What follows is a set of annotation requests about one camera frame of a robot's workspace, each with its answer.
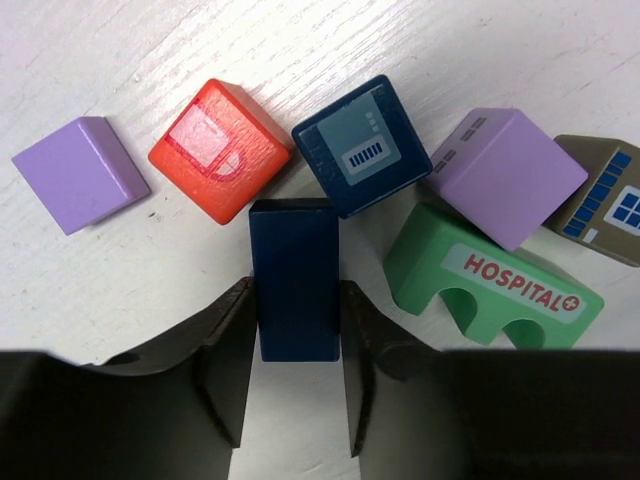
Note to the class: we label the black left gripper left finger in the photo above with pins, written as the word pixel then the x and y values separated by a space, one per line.
pixel 172 407

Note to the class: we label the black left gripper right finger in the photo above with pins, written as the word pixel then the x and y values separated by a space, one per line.
pixel 415 412

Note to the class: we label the green hospital arch block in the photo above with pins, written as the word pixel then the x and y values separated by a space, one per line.
pixel 486 289

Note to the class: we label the dark blue rectangular block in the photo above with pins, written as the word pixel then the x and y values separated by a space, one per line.
pixel 295 254

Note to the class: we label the red cube block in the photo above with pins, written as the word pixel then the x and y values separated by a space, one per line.
pixel 222 150

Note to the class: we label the dark blue printed cube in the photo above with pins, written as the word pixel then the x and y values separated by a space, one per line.
pixel 362 148

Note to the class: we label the purple printed cube block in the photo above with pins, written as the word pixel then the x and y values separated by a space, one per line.
pixel 502 173

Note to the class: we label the grey house block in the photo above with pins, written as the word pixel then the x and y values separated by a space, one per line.
pixel 603 214

